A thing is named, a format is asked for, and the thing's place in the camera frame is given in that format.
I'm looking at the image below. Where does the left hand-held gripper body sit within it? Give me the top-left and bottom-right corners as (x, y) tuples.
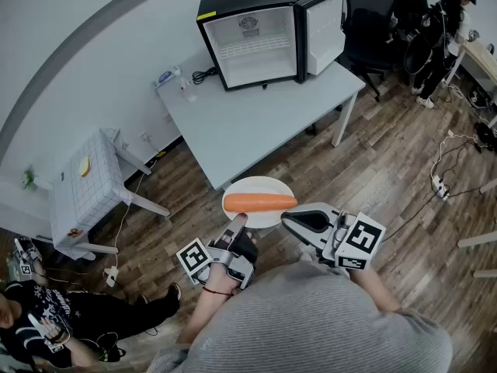
(176, 238), (256, 290)

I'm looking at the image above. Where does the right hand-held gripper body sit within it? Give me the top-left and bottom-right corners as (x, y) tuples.
(316, 209), (387, 274)

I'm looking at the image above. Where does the orange carrot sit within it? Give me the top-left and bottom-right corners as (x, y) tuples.
(224, 193), (298, 213)

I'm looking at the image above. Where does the white oval plate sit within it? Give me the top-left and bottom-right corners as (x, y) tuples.
(221, 176), (293, 229)

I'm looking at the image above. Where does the black mini fridge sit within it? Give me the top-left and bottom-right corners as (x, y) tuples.
(196, 0), (346, 92)

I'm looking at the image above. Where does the person's right forearm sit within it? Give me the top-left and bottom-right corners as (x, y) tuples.
(346, 266), (401, 314)

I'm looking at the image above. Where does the person's left forearm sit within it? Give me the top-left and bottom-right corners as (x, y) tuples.
(176, 291), (234, 345)

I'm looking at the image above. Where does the person's left hand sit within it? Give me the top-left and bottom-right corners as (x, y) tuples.
(203, 264), (235, 295)

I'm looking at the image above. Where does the person's grey striped sweater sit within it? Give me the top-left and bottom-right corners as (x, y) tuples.
(147, 262), (454, 373)

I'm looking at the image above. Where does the small white table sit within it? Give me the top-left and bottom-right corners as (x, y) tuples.
(79, 128), (172, 262)

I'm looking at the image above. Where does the grey table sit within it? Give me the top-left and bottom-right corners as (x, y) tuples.
(155, 51), (367, 192)

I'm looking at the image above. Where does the white side table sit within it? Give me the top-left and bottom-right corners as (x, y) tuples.
(457, 179), (497, 280)

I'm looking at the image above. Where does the clear plastic water bottle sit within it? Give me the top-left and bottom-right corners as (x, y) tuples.
(179, 76), (199, 103)

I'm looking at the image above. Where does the black floor device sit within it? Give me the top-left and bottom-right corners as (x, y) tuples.
(475, 121), (497, 151)

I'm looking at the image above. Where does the blue and white packet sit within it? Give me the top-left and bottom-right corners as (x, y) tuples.
(153, 66), (182, 89)

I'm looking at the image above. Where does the black mesh office chair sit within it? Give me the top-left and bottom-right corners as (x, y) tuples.
(342, 0), (397, 103)

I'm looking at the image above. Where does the small green plant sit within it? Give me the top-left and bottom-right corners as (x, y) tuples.
(21, 165), (38, 190)

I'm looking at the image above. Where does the black jacket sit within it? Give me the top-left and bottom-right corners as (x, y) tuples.
(391, 0), (430, 29)

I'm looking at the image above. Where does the red string bracelet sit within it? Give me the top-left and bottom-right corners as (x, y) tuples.
(203, 285), (234, 298)

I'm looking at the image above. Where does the black floor cable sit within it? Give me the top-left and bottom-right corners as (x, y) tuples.
(382, 184), (497, 244)

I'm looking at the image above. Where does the white power cable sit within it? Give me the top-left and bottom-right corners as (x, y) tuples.
(431, 129), (478, 180)

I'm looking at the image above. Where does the coiled black cable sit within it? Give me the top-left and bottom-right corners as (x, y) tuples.
(191, 67), (217, 85)

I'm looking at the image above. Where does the white wire rack shelf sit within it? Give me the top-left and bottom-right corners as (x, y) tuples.
(218, 37), (295, 60)

